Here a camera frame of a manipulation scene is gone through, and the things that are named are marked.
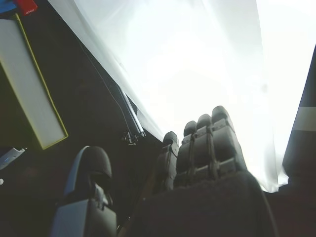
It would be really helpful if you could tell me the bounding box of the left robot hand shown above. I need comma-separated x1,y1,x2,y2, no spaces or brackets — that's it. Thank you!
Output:
49,105,280,237

